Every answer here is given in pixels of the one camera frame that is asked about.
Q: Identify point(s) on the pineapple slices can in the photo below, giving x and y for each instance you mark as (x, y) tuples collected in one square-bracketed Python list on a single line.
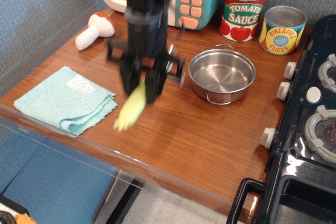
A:
[(282, 29)]

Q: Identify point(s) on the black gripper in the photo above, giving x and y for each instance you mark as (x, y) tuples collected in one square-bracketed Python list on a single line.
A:
[(145, 51)]

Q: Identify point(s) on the small metal pot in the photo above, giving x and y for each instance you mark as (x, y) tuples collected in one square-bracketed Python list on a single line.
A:
[(221, 75)]

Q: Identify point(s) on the orange object at corner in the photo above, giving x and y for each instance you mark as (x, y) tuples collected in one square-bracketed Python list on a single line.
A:
[(24, 219)]

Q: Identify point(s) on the black toy stove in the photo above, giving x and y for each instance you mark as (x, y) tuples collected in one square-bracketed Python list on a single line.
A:
[(300, 171)]

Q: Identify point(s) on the tomato sauce can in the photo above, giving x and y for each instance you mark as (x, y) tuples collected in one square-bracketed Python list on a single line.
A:
[(240, 19)]

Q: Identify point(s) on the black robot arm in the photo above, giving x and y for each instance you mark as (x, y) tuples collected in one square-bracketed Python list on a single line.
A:
[(146, 8)]

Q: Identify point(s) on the spoon with yellow-green handle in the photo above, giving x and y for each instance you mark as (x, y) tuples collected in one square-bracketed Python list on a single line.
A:
[(132, 108)]

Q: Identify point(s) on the light blue folded cloth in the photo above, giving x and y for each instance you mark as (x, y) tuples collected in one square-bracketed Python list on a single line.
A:
[(68, 101)]

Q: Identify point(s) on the toy mushroom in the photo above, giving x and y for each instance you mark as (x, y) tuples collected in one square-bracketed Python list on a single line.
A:
[(99, 25)]

